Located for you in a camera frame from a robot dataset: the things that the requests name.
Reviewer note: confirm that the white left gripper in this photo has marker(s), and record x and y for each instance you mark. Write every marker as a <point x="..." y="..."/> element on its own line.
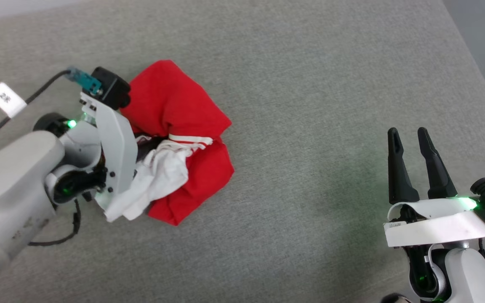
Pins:
<point x="118" y="147"/>

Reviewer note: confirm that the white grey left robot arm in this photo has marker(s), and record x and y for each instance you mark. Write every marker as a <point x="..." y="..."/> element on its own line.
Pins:
<point x="11" y="176"/>

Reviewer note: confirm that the teal left camera plug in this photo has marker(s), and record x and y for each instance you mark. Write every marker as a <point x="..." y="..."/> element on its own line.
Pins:
<point x="83" y="80"/>

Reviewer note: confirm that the red and white basketball jersey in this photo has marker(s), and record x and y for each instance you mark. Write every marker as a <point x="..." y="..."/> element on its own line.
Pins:
<point x="183" y="105"/>

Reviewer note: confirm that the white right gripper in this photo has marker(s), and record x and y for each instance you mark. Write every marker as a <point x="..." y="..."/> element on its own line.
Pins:
<point x="436" y="229"/>

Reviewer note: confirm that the dark rounded object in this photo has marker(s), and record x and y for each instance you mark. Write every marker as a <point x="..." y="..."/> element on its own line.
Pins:
<point x="394" y="299"/>

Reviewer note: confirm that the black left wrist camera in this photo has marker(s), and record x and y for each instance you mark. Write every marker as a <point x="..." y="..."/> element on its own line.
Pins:
<point x="112" y="88"/>

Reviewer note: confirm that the grey fabric sofa cushion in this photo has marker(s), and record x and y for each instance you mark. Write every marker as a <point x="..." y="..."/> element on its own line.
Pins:
<point x="310" y="126"/>

